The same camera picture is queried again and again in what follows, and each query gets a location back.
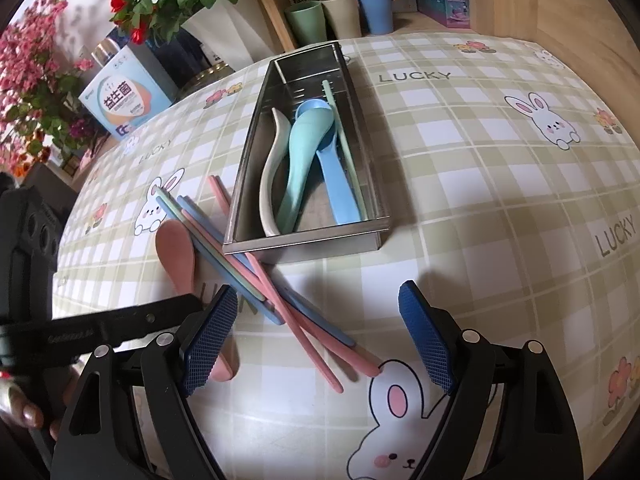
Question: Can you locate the beige cup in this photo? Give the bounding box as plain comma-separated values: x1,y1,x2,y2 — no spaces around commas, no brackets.
320,0,362,40

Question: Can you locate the pink spoon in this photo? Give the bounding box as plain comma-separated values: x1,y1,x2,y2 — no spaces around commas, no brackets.
155,220,241,383

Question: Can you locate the small white box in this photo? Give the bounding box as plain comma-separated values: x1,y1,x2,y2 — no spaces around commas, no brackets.
200,42,226,68

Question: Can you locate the blue cup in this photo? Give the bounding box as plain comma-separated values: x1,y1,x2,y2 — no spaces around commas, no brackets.
356,0,396,33

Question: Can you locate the dark blue box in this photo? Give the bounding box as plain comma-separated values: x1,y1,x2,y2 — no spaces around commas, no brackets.
145,30,201,91

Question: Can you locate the green chopstick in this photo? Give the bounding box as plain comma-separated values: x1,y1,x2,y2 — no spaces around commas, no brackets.
321,79,368,222
152,187,268,306

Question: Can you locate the gold patterned tray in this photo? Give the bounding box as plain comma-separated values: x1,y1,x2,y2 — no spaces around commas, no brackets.
182,62,236,93

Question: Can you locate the white faceted vase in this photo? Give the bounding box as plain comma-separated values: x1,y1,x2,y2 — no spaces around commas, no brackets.
181,0,281,68

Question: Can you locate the beige spoon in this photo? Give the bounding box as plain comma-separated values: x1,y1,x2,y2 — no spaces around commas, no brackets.
259,107,291,237

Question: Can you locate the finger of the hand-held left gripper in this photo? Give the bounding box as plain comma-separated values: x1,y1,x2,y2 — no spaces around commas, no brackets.
0,294,203,363

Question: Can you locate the checked rabbit print tablecloth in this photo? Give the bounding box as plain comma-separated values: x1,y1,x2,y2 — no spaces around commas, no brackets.
52,32,640,480

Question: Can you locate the white labelled box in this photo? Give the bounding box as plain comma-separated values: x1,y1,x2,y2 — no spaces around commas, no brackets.
79,45,176,142

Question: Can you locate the pink chopstick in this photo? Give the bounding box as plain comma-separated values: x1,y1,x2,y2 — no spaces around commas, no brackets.
207,175,346,393
180,207,383,378

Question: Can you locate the blue chopstick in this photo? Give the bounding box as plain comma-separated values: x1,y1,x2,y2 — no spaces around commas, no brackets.
181,195,358,351
162,204,278,326

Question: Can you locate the teal spoon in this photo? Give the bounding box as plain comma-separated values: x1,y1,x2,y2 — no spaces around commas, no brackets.
276,110,337,233

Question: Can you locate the metal utensil tray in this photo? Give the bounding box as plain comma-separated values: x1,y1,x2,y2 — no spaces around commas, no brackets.
222,42,392,256

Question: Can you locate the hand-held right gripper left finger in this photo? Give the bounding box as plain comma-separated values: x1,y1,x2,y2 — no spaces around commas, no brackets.
50,284,240,480

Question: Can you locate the blue spoon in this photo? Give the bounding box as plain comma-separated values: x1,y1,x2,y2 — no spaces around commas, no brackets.
294,100,363,226

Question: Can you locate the silver and blue box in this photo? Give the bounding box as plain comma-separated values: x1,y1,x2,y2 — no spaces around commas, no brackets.
92,37,121,68

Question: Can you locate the pink blossom plant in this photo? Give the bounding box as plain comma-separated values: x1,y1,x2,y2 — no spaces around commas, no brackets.
0,0,96,161

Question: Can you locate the person's left hand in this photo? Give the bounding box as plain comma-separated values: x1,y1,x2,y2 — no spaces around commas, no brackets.
0,377,68,443

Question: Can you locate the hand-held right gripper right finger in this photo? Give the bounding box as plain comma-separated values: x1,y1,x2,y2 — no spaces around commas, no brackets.
397,280,586,480

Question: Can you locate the green cup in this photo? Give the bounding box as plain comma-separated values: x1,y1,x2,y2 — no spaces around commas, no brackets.
285,1,328,47

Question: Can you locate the purple printed box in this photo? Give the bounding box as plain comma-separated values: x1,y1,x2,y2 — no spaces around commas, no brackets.
415,0,476,28

